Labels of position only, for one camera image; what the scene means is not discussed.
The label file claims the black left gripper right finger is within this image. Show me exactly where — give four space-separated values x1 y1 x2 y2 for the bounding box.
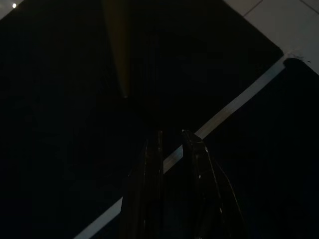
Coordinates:
181 129 248 239

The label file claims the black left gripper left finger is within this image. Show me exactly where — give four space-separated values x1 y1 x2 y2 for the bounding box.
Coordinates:
119 130 164 239

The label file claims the black floor mat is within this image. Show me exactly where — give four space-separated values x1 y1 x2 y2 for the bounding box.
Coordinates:
92 58 319 239

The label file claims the tapered wooden table leg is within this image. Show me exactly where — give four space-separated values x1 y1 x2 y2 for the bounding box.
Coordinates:
101 0 131 98

